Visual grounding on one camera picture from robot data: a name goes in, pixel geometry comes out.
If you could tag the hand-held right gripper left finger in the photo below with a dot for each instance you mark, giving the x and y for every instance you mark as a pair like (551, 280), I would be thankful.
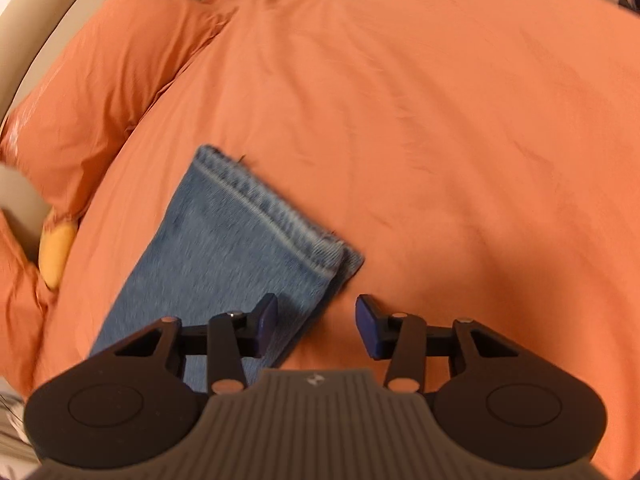
(266, 321)

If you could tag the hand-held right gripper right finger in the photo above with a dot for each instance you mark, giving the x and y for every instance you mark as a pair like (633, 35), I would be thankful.
(365, 322)

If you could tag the blue denim pants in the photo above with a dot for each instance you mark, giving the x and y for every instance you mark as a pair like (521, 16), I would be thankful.
(235, 255)

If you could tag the orange bed cover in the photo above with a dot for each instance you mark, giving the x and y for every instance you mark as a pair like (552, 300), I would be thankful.
(400, 150)

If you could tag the yellow cushion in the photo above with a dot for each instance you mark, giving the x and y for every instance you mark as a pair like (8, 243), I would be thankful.
(56, 255)

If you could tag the orange pillow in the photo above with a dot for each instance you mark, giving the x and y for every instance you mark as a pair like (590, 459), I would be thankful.
(17, 310)
(100, 100)

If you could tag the beige headboard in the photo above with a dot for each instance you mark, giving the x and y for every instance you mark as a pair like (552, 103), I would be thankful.
(35, 35)

